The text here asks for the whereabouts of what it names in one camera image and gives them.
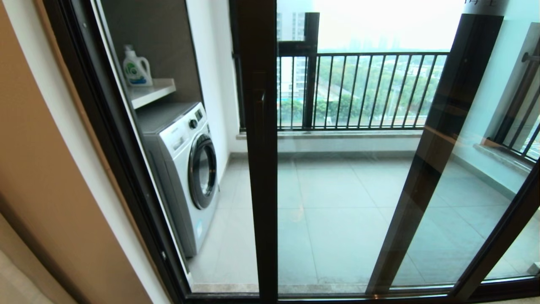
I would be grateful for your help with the dark brown sliding glass door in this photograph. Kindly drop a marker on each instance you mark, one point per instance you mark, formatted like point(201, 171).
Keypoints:
point(263, 190)

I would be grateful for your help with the grey stone window sill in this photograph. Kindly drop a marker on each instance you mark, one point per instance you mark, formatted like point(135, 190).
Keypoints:
point(337, 134)
point(504, 162)

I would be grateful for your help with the silver front-load washing machine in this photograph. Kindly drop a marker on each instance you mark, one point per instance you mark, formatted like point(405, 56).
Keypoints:
point(177, 169)

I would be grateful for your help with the long dark balcony railing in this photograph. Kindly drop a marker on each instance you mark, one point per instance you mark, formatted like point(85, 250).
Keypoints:
point(379, 53)

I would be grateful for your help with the white detergent bottle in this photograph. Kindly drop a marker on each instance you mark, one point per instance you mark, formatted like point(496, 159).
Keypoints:
point(137, 69)

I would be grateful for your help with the dark window frame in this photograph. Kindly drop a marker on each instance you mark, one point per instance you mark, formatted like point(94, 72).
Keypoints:
point(311, 84)

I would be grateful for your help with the white wall shelf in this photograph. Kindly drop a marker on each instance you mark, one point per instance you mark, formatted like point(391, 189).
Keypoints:
point(152, 92)

